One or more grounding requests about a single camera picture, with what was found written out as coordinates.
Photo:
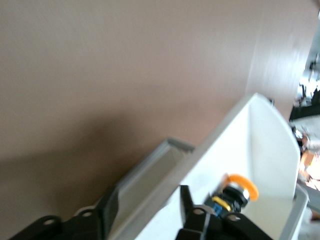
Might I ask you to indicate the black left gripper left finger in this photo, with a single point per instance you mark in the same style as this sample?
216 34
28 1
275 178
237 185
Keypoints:
75 226

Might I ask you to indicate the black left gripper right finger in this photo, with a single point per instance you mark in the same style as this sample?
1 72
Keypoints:
212 230

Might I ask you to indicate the blue push-button switch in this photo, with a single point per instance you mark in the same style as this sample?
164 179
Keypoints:
237 192

